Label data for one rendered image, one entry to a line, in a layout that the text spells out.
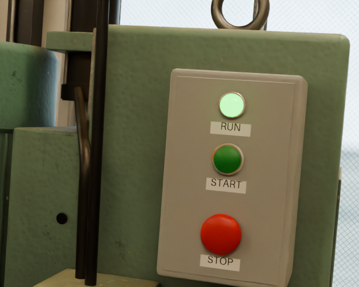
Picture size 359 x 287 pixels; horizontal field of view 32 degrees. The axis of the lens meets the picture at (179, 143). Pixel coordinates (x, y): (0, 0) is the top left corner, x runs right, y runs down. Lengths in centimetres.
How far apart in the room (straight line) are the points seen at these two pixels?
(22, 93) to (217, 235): 29
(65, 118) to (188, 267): 173
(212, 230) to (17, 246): 25
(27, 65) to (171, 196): 26
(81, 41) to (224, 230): 27
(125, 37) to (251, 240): 21
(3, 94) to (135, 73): 17
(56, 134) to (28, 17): 153
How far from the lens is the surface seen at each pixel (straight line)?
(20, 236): 65
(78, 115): 61
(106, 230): 57
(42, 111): 70
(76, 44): 65
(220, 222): 47
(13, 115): 67
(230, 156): 46
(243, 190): 47
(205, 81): 47
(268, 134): 47
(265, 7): 64
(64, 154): 62
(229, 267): 48
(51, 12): 219
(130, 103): 55
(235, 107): 46
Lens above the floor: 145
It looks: 3 degrees down
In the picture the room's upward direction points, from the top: 4 degrees clockwise
